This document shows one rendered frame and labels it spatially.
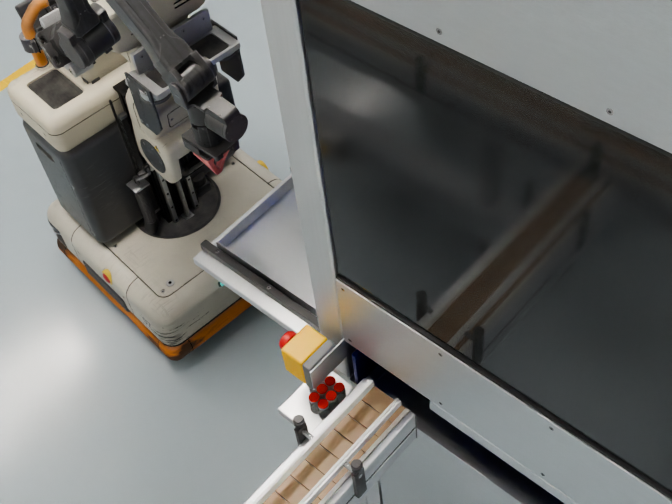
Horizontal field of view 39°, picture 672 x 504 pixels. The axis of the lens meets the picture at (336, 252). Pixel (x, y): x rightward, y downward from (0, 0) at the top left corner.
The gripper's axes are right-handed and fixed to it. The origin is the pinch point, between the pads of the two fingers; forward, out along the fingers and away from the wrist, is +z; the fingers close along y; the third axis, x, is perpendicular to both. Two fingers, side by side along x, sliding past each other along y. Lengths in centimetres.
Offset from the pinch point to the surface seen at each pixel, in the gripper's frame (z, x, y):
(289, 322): 20.5, -9.6, 25.7
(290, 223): 19.9, 9.6, 8.0
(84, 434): 108, -39, -45
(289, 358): 6.7, -21.3, 39.2
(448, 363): -9, -12, 68
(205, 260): 20.3, -9.1, 0.3
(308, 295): 20.2, -2.3, 24.4
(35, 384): 108, -38, -71
